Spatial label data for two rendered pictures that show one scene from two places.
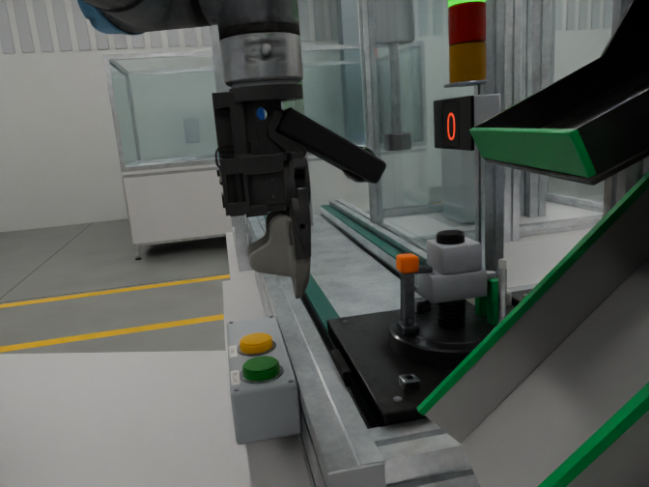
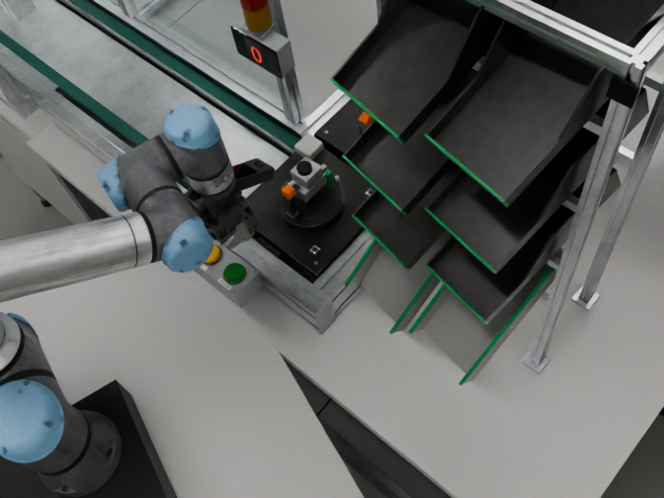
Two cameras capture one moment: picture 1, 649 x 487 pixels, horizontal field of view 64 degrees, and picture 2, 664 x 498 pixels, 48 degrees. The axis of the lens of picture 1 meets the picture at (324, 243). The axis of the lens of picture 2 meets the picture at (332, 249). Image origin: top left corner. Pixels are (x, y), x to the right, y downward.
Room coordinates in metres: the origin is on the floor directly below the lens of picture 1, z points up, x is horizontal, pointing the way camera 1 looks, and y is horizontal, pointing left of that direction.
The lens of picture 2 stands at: (-0.24, 0.25, 2.23)
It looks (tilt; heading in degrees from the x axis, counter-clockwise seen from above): 59 degrees down; 333
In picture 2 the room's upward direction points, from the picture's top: 12 degrees counter-clockwise
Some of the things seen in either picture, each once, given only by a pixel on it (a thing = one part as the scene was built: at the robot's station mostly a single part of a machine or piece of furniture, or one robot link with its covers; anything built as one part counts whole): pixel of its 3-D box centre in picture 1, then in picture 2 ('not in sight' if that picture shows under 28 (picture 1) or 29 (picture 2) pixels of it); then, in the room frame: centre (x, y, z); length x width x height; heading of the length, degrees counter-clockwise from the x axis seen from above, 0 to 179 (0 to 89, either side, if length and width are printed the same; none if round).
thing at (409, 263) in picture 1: (414, 288); (292, 198); (0.54, -0.09, 1.04); 0.04 x 0.02 x 0.08; 101
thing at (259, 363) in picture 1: (261, 371); (234, 273); (0.52, 0.08, 0.96); 0.04 x 0.04 x 0.02
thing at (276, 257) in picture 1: (279, 260); (239, 236); (0.50, 0.05, 1.09); 0.06 x 0.03 x 0.09; 101
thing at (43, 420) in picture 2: not in sight; (33, 423); (0.42, 0.50, 1.11); 0.13 x 0.12 x 0.14; 175
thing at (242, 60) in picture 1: (263, 65); (210, 171); (0.51, 0.04, 1.28); 0.08 x 0.08 x 0.05
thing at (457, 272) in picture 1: (459, 263); (309, 173); (0.55, -0.15, 1.06); 0.08 x 0.04 x 0.07; 101
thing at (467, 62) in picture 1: (467, 63); (257, 13); (0.75, -0.22, 1.28); 0.05 x 0.05 x 0.05
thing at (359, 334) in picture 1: (452, 348); (312, 205); (0.54, -0.14, 0.96); 0.24 x 0.24 x 0.02; 11
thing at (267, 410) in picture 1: (259, 369); (214, 262); (0.59, 0.09, 0.93); 0.21 x 0.07 x 0.06; 11
